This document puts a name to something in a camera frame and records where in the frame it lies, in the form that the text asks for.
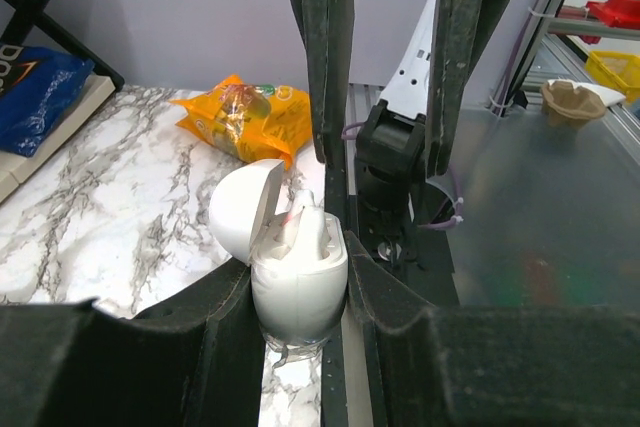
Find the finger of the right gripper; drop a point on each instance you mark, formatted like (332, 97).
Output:
(326, 29)
(461, 32)

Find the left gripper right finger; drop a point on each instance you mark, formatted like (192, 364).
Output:
(490, 366)

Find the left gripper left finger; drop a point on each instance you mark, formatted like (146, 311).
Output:
(194, 359)

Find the white clip earbud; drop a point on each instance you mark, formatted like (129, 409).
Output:
(304, 228)

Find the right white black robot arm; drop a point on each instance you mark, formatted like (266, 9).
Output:
(409, 134)

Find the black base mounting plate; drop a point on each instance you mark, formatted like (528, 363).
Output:
(390, 247)

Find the red object in background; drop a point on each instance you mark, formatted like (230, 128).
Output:
(611, 19)

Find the brown paper cup holder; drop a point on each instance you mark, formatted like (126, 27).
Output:
(566, 102)

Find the orange snack bag on table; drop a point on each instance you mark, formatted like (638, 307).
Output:
(250, 122)

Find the yellow plastic bin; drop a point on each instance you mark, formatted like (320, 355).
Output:
(616, 70)

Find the blue Doritos chip bag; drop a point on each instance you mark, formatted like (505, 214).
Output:
(38, 85)

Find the aluminium rail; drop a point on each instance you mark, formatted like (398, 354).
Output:
(540, 18)

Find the black frame beige shelf rack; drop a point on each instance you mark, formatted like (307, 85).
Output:
(30, 26)

